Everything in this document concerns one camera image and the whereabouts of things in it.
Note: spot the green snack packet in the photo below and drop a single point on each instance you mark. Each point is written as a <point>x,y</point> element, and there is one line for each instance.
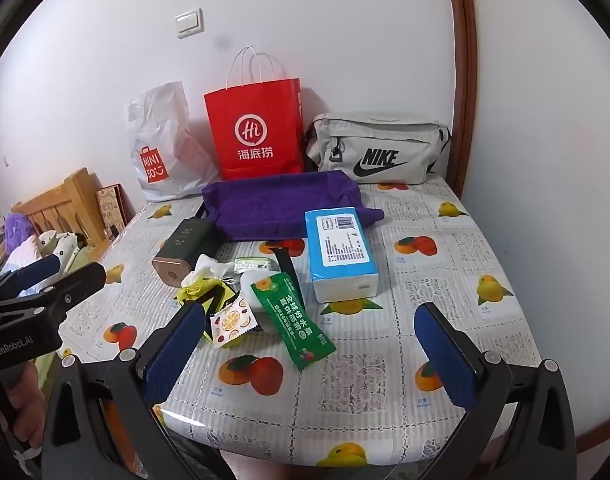
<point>290,320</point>

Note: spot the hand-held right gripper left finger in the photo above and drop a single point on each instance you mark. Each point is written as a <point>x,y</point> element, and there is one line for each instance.
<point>172,355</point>

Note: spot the fruit print packet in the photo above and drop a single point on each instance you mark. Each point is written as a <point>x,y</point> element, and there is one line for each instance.
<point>230,322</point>

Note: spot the wooden bed headboard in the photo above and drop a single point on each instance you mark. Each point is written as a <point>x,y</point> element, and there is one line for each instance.
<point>70,200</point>

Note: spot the grey waist bag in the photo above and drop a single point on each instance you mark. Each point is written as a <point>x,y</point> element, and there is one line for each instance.
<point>385,135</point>

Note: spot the brown wooden door frame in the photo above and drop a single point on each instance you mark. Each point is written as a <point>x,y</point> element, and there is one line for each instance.
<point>462,60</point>

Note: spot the white wall light switch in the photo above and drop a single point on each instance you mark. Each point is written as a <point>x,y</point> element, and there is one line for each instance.
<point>190,22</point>

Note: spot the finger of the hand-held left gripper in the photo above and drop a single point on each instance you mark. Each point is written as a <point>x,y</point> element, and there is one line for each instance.
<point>75,285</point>
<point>35,270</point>

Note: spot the fruit print tablecloth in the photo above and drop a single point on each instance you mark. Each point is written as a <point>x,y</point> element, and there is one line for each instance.
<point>385,385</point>

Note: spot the white tissue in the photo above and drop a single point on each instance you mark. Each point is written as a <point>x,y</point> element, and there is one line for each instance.
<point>207,266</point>

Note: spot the white plastic shopping bag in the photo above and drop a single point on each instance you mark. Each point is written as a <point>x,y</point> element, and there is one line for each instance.
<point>155,125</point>

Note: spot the person's left hand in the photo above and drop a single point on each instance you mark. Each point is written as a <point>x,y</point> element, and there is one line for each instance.
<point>32,400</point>

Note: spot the purple fuzzy plush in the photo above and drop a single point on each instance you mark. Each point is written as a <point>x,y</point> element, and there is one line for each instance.
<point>17,227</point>

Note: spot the dark green tin box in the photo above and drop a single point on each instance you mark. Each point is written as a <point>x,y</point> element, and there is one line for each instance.
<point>185,250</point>

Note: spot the blue tissue pack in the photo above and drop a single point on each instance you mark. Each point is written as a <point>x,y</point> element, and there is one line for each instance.
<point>340,260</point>

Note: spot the yellow and black cloth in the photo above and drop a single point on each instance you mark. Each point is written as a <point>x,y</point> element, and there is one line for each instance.
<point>197,291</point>

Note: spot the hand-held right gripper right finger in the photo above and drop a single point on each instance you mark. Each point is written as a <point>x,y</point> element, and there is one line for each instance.
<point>445,355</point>

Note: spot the red paper bag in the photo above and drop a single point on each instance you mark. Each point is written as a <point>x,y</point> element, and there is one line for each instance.
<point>255,110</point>

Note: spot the brown illustrated notebook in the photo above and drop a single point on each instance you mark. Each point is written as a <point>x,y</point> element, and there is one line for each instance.
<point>110,210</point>

